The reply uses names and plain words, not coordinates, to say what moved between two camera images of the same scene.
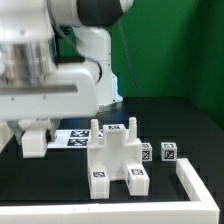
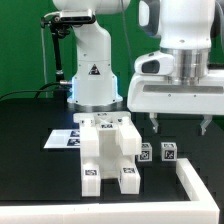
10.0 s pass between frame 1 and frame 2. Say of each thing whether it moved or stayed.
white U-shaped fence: stayed
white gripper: moved
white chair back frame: moved
